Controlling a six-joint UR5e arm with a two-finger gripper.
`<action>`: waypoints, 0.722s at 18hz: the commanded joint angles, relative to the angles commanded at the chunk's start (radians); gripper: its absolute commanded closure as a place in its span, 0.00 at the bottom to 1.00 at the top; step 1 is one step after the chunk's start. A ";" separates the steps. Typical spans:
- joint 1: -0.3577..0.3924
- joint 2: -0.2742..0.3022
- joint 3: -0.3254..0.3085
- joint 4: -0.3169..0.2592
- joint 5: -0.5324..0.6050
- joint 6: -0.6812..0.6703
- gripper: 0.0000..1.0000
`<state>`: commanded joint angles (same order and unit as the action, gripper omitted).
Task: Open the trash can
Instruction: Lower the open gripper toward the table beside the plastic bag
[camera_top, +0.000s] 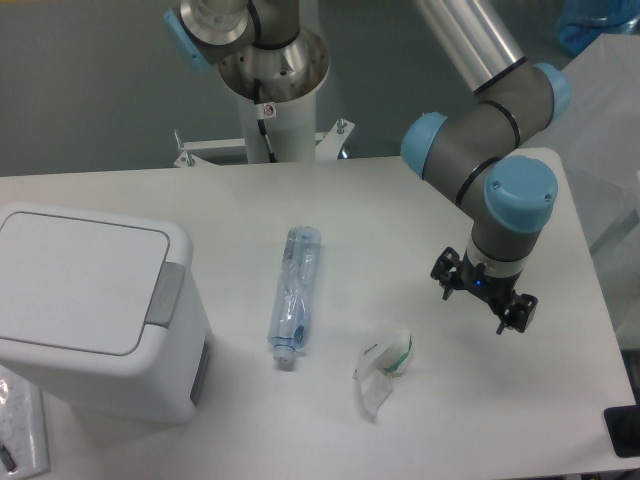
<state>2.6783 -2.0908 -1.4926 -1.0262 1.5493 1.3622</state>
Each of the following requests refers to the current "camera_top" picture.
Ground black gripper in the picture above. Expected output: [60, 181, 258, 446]
[430, 247, 538, 335]

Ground white plastic trash can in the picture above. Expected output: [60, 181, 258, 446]
[1, 201, 212, 423]

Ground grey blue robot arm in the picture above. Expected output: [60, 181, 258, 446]
[163, 1, 571, 332]

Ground crumpled white plastic wrapper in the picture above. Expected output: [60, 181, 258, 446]
[352, 325, 413, 422]

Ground crushed clear plastic bottle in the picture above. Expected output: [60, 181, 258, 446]
[267, 226, 321, 371]

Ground black device at edge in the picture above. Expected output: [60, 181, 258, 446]
[604, 405, 639, 458]

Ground blue plastic bag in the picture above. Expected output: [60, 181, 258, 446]
[556, 0, 639, 56]

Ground clear sleeve with paper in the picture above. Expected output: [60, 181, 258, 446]
[1, 367, 50, 479]

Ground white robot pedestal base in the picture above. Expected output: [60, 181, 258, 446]
[172, 27, 354, 169]

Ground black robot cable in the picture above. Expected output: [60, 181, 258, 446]
[252, 78, 279, 164]

